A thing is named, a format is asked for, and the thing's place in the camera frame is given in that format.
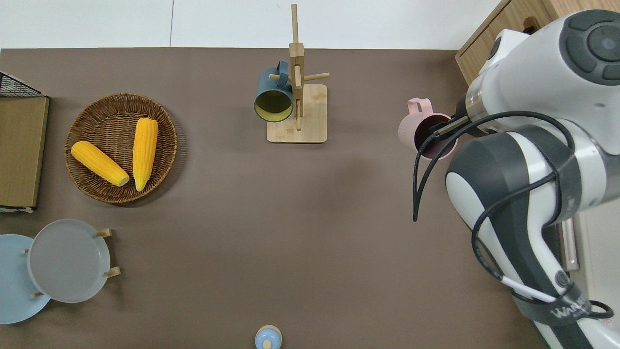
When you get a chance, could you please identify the dark teal mug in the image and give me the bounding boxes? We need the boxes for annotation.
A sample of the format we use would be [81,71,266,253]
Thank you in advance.
[254,59,295,122]

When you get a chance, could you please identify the white toaster oven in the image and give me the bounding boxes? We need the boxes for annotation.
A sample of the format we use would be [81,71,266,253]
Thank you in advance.
[547,204,620,316]

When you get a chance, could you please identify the wooden drawer cabinet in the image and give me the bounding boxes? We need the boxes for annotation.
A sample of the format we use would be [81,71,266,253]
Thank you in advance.
[455,0,620,85]

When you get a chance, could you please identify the white oven door handle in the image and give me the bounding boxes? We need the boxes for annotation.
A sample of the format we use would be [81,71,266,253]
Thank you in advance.
[561,218,580,272]

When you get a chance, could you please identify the small blue round jar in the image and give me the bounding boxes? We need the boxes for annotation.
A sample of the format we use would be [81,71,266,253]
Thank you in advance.
[255,325,282,349]

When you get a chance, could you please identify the wooden plate rack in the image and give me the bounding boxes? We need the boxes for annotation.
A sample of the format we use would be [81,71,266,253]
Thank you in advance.
[20,228,122,299]

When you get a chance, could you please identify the wire frame wooden shelf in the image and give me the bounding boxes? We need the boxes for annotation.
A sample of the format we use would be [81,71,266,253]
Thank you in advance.
[0,71,50,214]

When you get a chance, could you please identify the yellow corn cob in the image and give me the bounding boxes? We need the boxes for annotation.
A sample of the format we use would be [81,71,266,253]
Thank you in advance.
[71,141,130,187]
[133,118,159,192]

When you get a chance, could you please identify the brown wicker basket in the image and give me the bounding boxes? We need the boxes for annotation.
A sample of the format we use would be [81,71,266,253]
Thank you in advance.
[64,93,178,204]

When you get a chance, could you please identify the wooden mug tree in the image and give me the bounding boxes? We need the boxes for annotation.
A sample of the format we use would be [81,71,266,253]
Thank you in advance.
[267,3,331,143]

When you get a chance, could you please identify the brown table mat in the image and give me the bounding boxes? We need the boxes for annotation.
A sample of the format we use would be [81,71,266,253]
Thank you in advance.
[0,48,548,349]

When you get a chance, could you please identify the light blue plate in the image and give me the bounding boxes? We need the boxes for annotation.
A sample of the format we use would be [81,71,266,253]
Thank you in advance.
[0,234,51,324]

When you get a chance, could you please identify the pink mug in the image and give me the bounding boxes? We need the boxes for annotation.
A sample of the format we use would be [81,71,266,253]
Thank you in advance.
[398,98,458,160]

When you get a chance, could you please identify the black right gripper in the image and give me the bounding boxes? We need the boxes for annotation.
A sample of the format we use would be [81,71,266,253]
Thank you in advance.
[429,99,485,141]

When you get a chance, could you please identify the grey plate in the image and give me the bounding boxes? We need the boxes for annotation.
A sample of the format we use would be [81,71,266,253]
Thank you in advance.
[27,219,111,304]

